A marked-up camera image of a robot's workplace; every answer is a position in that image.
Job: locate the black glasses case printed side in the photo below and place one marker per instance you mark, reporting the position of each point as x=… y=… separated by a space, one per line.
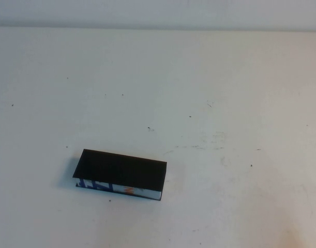
x=121 y=168

